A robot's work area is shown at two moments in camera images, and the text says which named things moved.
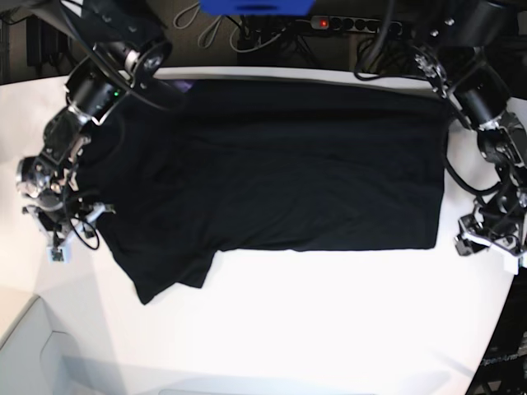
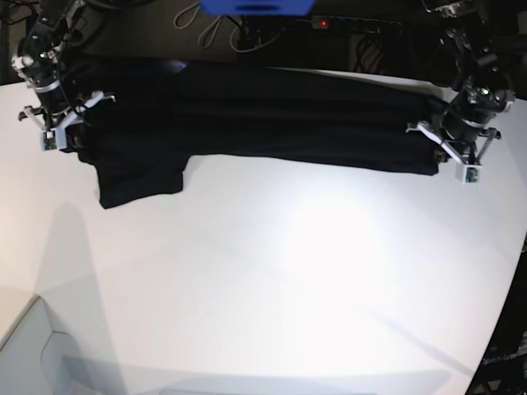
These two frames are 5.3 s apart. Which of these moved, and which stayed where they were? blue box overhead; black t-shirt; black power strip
Moved: black t-shirt
Stayed: blue box overhead; black power strip
